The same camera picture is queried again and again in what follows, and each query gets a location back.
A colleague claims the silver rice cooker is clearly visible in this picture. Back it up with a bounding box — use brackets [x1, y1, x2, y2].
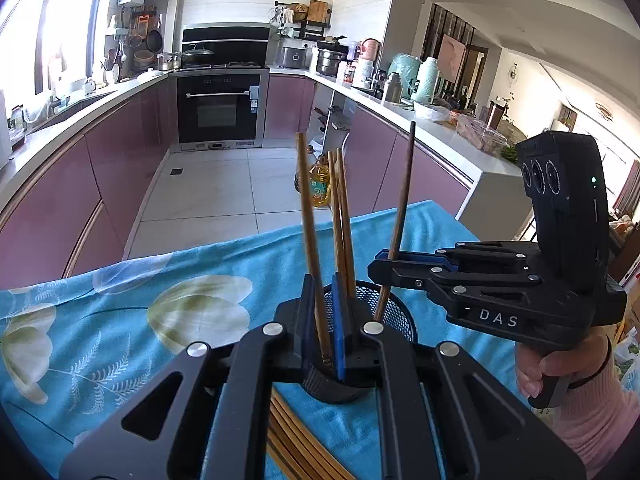
[276, 46, 311, 70]

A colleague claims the black mesh pen cup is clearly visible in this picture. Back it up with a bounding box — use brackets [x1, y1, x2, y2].
[299, 278, 418, 404]

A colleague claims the steel stock pot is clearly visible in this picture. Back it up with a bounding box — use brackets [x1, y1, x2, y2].
[316, 41, 349, 77]

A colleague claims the yellow cooking oil bottle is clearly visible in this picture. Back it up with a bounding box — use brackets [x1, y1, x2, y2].
[309, 155, 330, 208]

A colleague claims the black wok with lid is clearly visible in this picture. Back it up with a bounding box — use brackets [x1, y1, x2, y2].
[181, 46, 215, 67]

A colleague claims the black built-in oven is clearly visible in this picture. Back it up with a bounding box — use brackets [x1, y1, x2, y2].
[176, 67, 269, 152]

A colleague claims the pink sleeve right forearm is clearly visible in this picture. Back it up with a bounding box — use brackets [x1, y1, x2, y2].
[552, 360, 639, 479]

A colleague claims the black wall rack shelf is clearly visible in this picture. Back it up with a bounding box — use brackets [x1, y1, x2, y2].
[269, 0, 332, 41]

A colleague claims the teal electric kettle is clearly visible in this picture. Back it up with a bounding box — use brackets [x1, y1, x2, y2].
[388, 53, 422, 100]

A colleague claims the person's right hand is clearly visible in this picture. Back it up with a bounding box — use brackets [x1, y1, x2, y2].
[515, 327, 610, 398]

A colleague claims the mint green thermos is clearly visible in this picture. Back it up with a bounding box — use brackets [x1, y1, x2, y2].
[412, 56, 439, 105]

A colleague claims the black range hood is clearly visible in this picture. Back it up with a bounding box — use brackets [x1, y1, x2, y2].
[180, 22, 271, 67]

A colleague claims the blue floral tablecloth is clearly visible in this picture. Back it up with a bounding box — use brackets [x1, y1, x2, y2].
[1, 201, 524, 479]

